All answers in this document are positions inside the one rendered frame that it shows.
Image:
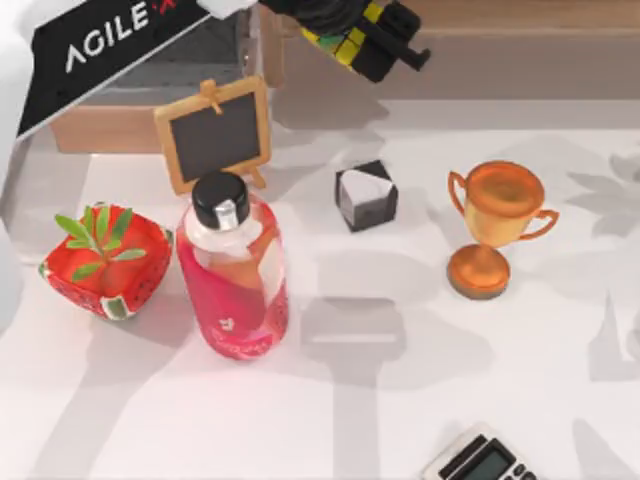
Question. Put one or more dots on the wooden cupboard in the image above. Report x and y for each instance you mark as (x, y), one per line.
(500, 50)

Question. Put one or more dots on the pale wooden drawer front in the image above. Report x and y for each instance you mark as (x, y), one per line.
(110, 129)

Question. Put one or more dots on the grey calculator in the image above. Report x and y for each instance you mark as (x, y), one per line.
(482, 457)

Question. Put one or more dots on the pink bottle with black cap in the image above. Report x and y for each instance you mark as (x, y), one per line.
(235, 295)

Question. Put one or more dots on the black and white cube box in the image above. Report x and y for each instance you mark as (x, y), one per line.
(372, 212)

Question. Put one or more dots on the green leafy plant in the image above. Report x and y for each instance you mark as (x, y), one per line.
(102, 227)

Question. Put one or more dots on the bronze trophy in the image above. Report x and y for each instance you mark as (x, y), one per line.
(497, 210)

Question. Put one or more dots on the yellow and green puzzle cube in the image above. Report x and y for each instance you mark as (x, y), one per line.
(336, 45)

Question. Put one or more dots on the red watermelon plant pot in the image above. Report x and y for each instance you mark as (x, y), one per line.
(135, 285)

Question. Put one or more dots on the wooden framed blackboard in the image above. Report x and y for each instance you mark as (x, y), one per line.
(215, 132)

